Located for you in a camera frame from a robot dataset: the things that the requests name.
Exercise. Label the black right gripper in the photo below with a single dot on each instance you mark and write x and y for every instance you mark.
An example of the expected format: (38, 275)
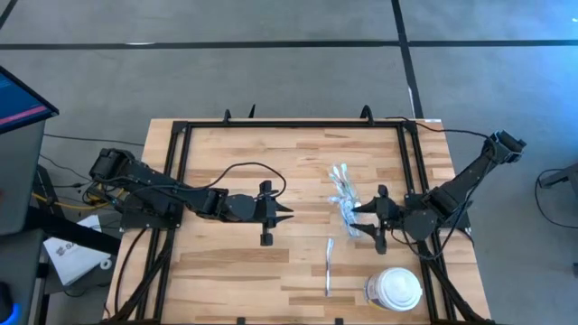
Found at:
(388, 214)

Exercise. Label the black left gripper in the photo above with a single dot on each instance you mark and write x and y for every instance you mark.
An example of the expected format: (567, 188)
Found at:
(268, 210)

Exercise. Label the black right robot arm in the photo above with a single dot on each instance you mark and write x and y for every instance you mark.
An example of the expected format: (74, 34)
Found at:
(465, 178)

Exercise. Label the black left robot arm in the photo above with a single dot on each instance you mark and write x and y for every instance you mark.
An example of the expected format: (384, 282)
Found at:
(171, 192)

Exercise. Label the purple toothbrush in clear wrapper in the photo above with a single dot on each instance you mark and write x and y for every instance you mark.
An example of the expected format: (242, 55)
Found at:
(329, 266)

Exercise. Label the white lidded tub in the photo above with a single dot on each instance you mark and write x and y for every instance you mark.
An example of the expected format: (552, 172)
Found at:
(394, 289)

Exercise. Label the white tape roll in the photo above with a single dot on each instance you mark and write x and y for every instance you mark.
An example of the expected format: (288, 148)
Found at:
(106, 264)

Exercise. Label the grey furniture leg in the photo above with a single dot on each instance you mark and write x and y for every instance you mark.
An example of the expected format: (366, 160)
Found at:
(560, 176)

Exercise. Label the white printed box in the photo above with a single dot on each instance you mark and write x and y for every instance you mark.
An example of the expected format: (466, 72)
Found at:
(72, 259)

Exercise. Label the grey monitor stand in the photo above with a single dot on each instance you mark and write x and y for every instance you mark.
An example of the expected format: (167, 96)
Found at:
(20, 180)

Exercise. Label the large blue screen monitor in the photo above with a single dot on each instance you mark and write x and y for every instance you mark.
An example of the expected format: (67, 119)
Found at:
(18, 106)

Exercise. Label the glowing computer mouse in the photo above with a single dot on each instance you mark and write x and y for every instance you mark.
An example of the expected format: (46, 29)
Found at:
(9, 311)

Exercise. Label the black aluminium table frame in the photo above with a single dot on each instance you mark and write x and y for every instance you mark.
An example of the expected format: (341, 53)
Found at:
(293, 124)

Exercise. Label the large black frame hook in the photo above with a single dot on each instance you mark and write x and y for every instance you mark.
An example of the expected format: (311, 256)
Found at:
(366, 115)

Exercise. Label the small black frame hook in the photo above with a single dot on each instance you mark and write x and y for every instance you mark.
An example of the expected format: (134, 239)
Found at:
(252, 112)
(227, 116)

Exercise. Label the black desk frame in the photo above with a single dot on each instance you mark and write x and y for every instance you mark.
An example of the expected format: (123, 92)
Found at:
(72, 232)

